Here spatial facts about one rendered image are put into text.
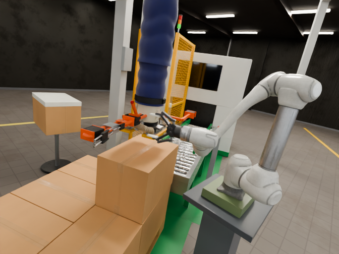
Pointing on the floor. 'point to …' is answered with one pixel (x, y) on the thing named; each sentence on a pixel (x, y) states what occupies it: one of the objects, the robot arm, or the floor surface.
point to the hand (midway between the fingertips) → (150, 124)
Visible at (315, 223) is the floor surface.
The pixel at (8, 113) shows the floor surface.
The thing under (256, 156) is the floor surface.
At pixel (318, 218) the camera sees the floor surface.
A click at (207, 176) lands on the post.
